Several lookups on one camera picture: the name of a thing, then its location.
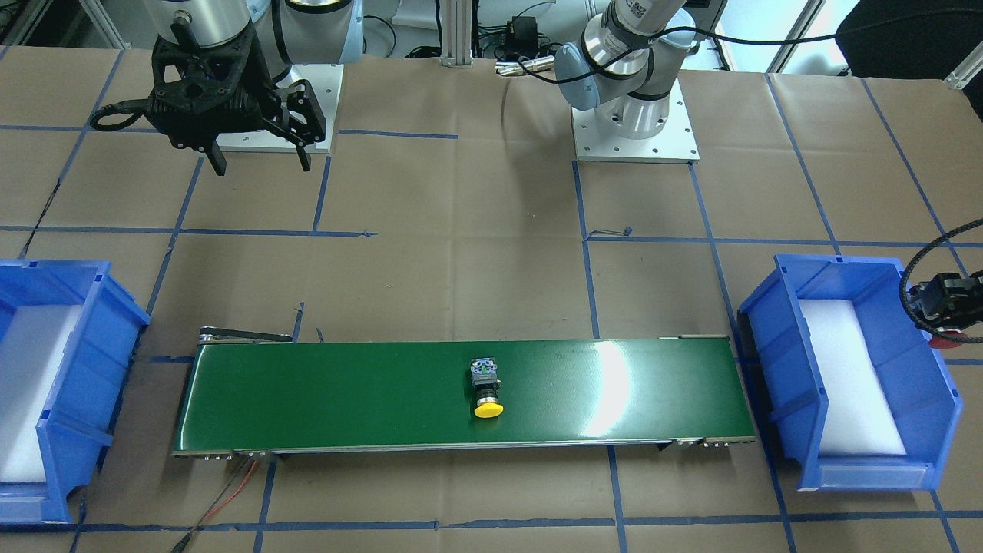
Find red push button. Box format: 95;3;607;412
929;333;963;350

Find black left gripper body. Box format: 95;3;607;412
907;270;982;330

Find green conveyor belt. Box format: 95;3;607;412
173;337;756;456

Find blue bin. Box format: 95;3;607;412
740;254;963;492
1;260;151;525

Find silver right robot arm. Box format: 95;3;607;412
144;1;364;176

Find black braided cable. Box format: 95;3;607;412
900;218;983;345

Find yellow push button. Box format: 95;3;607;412
469;357;505;418

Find aluminium frame post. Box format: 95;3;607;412
435;1;478;67

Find red black conveyor wires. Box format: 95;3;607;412
170;458;262;553

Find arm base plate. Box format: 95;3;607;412
570;81;701;164
197;63;345;154

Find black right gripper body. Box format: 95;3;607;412
145;22;277;150

